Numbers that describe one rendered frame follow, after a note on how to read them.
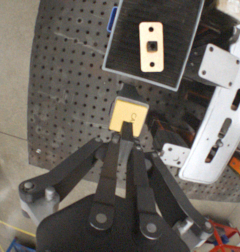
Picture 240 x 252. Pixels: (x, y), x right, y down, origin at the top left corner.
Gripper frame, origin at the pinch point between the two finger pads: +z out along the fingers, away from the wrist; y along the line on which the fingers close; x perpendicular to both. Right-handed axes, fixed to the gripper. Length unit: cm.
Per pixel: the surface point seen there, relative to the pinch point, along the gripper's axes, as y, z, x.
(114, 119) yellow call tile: -2.1, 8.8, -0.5
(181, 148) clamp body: 18.1, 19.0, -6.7
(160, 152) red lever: 12.3, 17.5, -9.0
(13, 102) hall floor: -119, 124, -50
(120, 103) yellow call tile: -1.9, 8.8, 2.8
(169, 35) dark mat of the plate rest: 2.9, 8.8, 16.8
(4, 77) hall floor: -134, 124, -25
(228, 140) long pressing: 37.3, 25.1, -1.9
